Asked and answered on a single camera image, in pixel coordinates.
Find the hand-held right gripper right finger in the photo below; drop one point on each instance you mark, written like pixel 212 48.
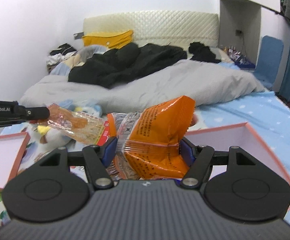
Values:
pixel 184 151

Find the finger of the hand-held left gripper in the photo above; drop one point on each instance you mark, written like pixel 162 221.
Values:
pixel 35 112

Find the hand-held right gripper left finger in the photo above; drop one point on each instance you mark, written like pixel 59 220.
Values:
pixel 110 151

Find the orange snack packet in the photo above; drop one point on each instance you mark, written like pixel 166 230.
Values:
pixel 155 127

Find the clear red label snack packet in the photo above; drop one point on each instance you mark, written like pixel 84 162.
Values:
pixel 80 127

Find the pink cardboard box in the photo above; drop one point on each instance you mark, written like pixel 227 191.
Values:
pixel 222 137

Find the pink box lid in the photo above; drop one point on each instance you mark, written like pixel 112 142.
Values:
pixel 0 160

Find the white blue plush toy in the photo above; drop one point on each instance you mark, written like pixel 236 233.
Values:
pixel 52 137

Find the fruit printed tablecloth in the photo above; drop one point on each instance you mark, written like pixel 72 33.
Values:
pixel 32 152

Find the pile of mixed clothes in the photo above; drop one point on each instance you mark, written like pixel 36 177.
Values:
pixel 58 53

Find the grey blanket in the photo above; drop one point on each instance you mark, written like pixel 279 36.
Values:
pixel 172 85

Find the light blue star bed sheet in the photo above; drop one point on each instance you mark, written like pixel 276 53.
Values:
pixel 259 110

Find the black jacket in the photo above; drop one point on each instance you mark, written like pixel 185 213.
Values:
pixel 125 65

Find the black garment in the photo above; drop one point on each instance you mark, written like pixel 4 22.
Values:
pixel 202 52

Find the pile of colourful small packets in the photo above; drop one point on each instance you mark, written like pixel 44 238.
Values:
pixel 237 55

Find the blue chair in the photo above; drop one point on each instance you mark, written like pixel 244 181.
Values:
pixel 268 60

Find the cream quilted headboard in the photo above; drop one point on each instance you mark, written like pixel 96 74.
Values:
pixel 160 25

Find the grey wall fixture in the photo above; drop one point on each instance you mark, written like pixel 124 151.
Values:
pixel 78 35

